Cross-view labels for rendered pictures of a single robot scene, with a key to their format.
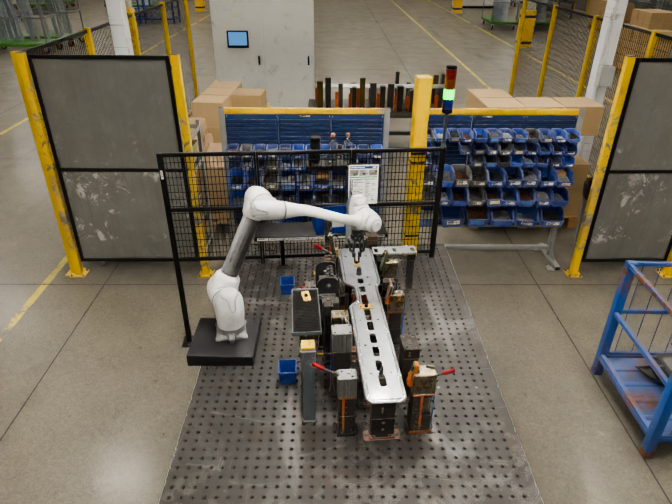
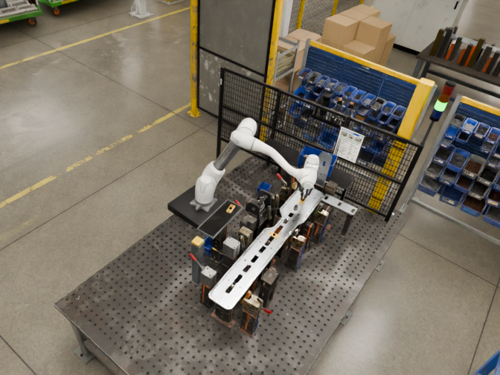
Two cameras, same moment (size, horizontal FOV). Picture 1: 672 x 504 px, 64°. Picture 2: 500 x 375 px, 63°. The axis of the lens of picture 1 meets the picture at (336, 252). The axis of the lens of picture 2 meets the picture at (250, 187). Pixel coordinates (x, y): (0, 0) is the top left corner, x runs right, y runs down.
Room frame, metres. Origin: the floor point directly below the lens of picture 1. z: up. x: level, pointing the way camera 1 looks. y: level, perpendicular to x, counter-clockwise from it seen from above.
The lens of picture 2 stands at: (0.60, -1.07, 3.27)
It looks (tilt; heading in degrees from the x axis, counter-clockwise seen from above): 42 degrees down; 33
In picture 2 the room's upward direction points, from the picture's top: 7 degrees clockwise
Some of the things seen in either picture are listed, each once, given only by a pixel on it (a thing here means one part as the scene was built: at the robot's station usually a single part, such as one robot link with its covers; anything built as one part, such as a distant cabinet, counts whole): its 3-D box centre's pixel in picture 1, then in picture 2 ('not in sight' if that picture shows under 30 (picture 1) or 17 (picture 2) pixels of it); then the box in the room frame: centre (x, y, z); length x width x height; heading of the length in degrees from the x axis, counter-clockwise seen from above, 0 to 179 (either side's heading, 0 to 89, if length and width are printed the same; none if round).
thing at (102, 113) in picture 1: (123, 174); (231, 64); (4.34, 1.83, 1.00); 1.34 x 0.14 x 2.00; 91
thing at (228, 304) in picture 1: (229, 306); (204, 187); (2.52, 0.61, 0.92); 0.18 x 0.16 x 0.22; 24
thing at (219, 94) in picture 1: (236, 130); (356, 49); (7.20, 1.36, 0.52); 1.20 x 0.80 x 1.05; 178
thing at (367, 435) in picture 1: (383, 413); (224, 307); (1.79, -0.22, 0.84); 0.18 x 0.06 x 0.29; 95
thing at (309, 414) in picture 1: (308, 383); (197, 262); (1.91, 0.12, 0.92); 0.08 x 0.08 x 0.44; 5
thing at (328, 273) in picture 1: (327, 305); (257, 219); (2.51, 0.04, 0.94); 0.18 x 0.13 x 0.49; 5
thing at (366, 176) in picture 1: (363, 184); (348, 144); (3.45, -0.18, 1.30); 0.23 x 0.02 x 0.31; 95
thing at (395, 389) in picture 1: (368, 309); (273, 237); (2.40, -0.18, 1.00); 1.38 x 0.22 x 0.02; 5
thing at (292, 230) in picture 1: (320, 230); (305, 163); (3.30, 0.11, 1.01); 0.90 x 0.22 x 0.03; 95
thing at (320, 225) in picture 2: (389, 284); (318, 226); (2.85, -0.34, 0.87); 0.12 x 0.09 x 0.35; 95
